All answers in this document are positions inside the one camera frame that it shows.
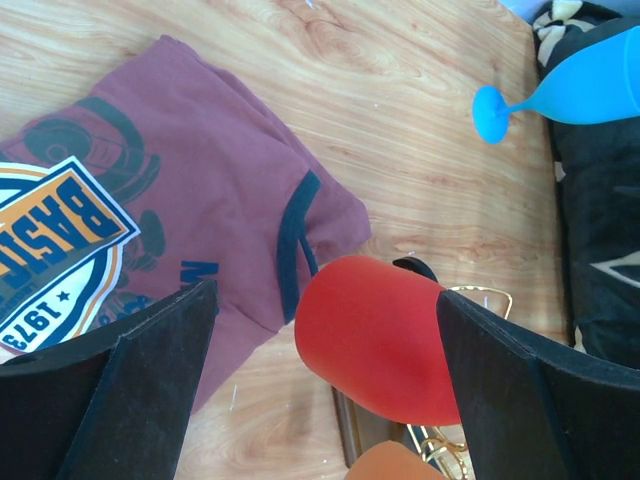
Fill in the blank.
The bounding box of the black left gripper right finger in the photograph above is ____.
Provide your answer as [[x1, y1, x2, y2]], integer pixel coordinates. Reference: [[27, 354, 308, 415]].
[[437, 290, 639, 479]]

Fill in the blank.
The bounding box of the black floral blanket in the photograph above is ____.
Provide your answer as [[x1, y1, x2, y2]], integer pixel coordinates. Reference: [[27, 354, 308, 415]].
[[530, 0, 640, 370]]

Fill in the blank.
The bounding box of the maroon printed t-shirt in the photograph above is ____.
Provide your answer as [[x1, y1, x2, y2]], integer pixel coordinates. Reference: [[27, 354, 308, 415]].
[[1, 36, 371, 407]]

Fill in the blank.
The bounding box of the gold wire glass rack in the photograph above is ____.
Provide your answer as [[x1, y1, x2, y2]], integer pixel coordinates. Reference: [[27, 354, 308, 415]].
[[331, 284, 514, 480]]

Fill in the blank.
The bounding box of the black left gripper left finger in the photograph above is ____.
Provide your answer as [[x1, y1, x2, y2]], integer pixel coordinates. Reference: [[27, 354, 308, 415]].
[[1, 280, 217, 479]]

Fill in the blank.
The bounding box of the orange wine glass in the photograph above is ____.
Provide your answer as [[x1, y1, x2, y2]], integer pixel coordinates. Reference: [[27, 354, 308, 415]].
[[345, 441, 447, 480]]

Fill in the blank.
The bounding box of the blue wine glass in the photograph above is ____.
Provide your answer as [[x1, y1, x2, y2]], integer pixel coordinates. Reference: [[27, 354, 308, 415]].
[[472, 26, 639, 144]]

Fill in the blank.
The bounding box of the red wine glass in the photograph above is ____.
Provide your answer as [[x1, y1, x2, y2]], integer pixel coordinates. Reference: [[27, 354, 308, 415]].
[[294, 255, 460, 426]]

